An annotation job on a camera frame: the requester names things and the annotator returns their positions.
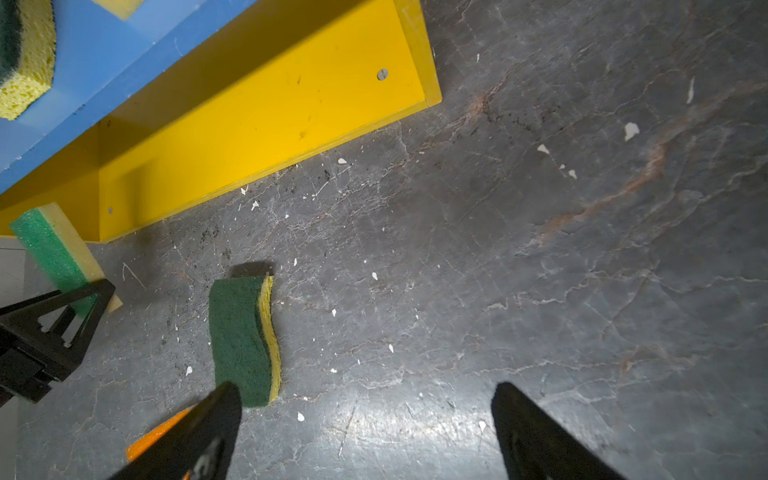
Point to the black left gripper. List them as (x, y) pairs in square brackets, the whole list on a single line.
[(45, 338)]

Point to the yellow sponge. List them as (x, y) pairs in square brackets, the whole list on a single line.
[(122, 9)]

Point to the orange sponge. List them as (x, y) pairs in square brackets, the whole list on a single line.
[(153, 435)]

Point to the yellow shelf unit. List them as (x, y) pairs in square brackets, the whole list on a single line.
[(186, 100)]

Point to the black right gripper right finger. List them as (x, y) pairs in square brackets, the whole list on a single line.
[(534, 446)]

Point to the dark green sponge curved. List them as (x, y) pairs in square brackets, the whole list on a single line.
[(28, 54)]

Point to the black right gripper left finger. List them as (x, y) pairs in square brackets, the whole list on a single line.
[(199, 446)]

